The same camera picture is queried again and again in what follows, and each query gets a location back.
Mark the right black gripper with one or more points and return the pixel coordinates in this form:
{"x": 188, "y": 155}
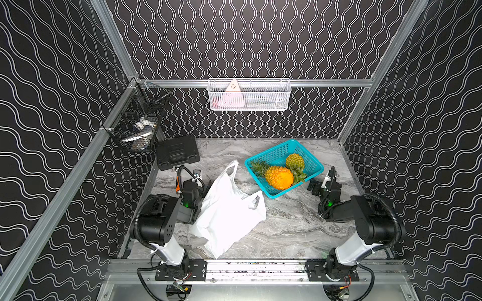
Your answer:
{"x": 317, "y": 187}

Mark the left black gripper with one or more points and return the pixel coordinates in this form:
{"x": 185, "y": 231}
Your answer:
{"x": 189, "y": 184}

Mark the white plastic bag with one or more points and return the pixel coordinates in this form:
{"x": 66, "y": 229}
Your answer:
{"x": 227, "y": 214}

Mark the green yellow pineapple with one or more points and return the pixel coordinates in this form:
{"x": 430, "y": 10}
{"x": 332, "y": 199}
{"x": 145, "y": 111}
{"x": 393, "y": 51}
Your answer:
{"x": 296, "y": 164}

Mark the orange ripe pineapple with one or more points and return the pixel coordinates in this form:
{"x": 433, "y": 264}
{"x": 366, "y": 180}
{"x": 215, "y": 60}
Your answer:
{"x": 278, "y": 177}

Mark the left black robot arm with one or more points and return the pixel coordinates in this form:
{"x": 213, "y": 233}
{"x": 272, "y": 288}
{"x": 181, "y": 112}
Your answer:
{"x": 154, "y": 223}

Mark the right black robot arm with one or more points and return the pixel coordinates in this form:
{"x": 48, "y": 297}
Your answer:
{"x": 377, "y": 228}

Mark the black plastic tool case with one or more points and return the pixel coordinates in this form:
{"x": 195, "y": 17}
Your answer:
{"x": 177, "y": 151}

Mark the teal plastic basket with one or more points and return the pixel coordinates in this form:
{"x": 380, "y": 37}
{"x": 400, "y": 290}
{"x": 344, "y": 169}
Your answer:
{"x": 276, "y": 156}

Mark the pink triangular card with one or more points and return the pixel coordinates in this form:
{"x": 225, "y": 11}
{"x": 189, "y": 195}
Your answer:
{"x": 232, "y": 97}

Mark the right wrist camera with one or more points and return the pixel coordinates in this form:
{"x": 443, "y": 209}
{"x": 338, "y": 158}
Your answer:
{"x": 331, "y": 176}

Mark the black wire mesh basket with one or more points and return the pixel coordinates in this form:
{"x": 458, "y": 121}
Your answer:
{"x": 135, "y": 130}

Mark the clear plastic wall bin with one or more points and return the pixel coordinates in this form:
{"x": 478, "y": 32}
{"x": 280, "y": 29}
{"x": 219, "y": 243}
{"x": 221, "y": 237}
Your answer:
{"x": 263, "y": 94}

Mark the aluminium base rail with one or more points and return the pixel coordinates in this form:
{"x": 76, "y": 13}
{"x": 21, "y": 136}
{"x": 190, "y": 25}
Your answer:
{"x": 254, "y": 272}

